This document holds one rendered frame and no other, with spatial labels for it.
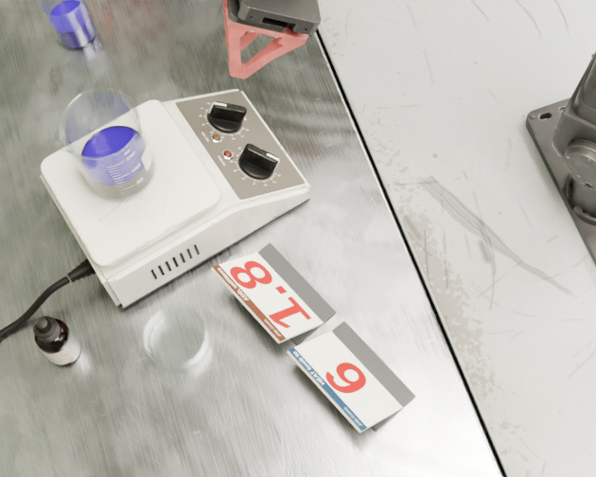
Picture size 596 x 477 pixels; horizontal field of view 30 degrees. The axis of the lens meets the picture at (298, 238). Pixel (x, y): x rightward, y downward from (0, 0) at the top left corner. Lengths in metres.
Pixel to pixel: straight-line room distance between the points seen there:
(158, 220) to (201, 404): 0.16
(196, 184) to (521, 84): 0.33
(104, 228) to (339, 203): 0.22
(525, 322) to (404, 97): 0.25
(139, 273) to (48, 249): 0.12
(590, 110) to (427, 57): 0.26
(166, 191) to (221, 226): 0.06
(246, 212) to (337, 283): 0.10
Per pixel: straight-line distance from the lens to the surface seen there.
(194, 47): 1.10
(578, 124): 0.87
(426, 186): 1.00
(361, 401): 0.90
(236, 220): 0.94
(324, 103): 1.04
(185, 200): 0.91
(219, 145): 0.96
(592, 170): 0.89
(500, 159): 1.02
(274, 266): 0.97
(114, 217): 0.92
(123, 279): 0.92
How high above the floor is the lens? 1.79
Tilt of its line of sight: 65 degrees down
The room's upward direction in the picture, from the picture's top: 11 degrees counter-clockwise
